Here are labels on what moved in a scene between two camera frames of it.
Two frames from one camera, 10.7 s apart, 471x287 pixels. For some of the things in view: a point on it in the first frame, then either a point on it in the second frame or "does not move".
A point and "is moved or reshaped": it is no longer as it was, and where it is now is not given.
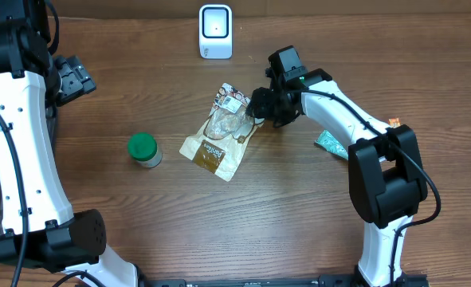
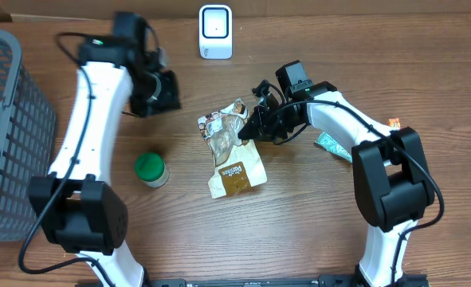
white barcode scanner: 215,31 does not move
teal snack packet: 331,143 does not move
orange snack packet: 394,122 does not move
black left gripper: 80,82 -> 170,95
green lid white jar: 143,149 -> 151,170
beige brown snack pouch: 228,127 is moved or reshaped
